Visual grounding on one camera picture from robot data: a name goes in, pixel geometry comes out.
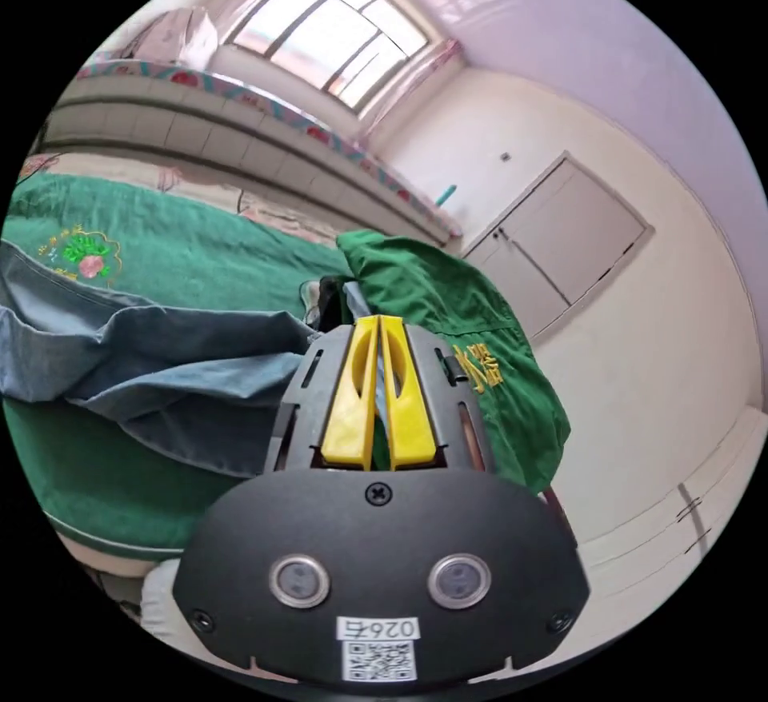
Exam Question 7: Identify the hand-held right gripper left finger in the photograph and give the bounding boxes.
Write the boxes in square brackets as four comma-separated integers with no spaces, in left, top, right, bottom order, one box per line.
[320,315,380,471]

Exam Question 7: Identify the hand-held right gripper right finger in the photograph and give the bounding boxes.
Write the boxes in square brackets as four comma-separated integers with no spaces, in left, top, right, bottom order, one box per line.
[378,315,437,471]

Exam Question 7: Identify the blue jeans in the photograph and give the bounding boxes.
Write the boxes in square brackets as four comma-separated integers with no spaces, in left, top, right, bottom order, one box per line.
[0,240,385,479]

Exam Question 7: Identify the bed with green quilt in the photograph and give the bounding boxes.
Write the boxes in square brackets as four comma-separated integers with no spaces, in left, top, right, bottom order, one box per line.
[0,153,572,562]

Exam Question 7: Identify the person's body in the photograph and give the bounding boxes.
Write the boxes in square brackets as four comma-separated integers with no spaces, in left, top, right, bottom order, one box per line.
[138,557,183,650]

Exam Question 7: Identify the pink curtain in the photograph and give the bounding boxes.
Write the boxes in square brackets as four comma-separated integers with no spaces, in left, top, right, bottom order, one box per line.
[358,39,464,122]

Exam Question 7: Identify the window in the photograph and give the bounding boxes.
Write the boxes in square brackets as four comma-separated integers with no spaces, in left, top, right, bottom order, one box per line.
[222,0,446,117]

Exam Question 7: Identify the white wall cupboard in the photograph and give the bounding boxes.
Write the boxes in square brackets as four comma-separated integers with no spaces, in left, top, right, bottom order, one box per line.
[462,151,655,345]

